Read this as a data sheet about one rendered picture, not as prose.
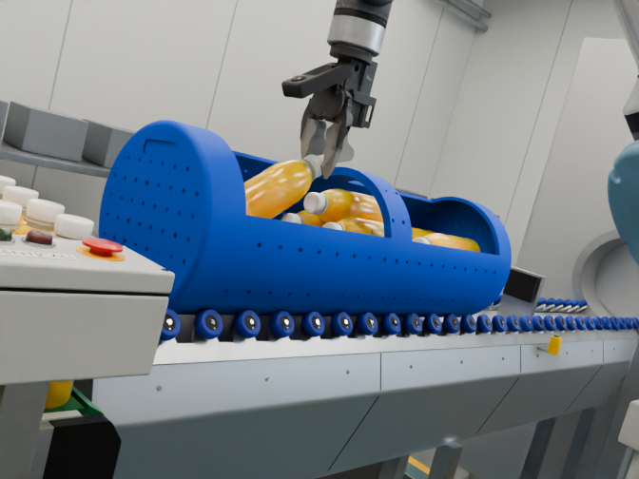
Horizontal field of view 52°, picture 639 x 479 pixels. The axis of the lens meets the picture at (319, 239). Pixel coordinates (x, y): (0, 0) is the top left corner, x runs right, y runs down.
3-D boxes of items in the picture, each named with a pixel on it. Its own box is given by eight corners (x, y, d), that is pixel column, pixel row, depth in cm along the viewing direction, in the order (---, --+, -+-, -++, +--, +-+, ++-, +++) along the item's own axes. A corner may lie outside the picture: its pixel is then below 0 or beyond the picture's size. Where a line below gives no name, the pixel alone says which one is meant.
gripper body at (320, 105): (369, 133, 112) (387, 62, 110) (336, 122, 105) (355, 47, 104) (337, 126, 117) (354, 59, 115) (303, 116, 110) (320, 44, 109)
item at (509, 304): (530, 328, 189) (546, 277, 187) (523, 328, 186) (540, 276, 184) (499, 316, 195) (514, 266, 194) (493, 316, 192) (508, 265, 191)
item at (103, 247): (128, 260, 60) (131, 248, 60) (91, 258, 57) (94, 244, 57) (108, 250, 62) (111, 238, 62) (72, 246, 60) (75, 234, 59)
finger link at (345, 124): (349, 149, 106) (356, 95, 106) (342, 147, 105) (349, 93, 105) (327, 150, 109) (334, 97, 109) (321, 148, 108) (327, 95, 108)
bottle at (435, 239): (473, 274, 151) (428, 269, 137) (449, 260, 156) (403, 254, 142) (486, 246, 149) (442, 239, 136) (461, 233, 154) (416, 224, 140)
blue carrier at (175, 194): (498, 331, 151) (524, 209, 150) (185, 337, 87) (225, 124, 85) (399, 301, 171) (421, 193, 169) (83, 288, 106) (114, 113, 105)
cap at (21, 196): (28, 210, 79) (31, 196, 79) (-5, 201, 79) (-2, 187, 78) (40, 207, 83) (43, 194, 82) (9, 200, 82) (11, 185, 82)
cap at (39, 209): (50, 217, 78) (53, 202, 78) (67, 225, 76) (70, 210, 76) (18, 213, 75) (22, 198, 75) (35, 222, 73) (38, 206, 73)
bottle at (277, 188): (214, 196, 96) (303, 143, 106) (201, 212, 102) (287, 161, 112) (242, 235, 96) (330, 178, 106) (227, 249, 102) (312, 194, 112)
